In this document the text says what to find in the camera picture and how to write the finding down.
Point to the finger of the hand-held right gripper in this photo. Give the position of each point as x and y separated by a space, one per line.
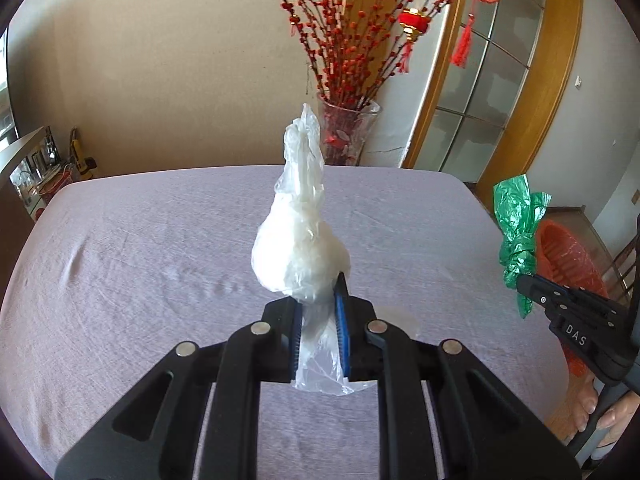
537 290

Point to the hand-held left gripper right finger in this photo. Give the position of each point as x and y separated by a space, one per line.
341 330

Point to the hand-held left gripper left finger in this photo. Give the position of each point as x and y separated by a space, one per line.
296 330

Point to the green plastic bag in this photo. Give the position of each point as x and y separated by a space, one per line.
520 250

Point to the orange lined plastic basket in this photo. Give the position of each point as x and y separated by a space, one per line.
565 255

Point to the clear plastic bag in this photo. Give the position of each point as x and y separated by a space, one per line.
295 250

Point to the person's right hand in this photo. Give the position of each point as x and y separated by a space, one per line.
620 415

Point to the glass vase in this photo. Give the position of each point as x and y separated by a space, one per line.
345 130

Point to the wooden framed glass door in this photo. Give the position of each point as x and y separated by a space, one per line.
500 85

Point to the red tassel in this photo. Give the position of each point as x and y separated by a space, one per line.
462 45

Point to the yellow tool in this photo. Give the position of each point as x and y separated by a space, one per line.
80 157

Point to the red berry branches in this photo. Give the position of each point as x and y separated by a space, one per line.
345 50

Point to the red lantern ornament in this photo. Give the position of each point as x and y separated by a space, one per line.
414 22

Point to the cluttered side cabinet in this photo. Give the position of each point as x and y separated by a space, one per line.
30 180

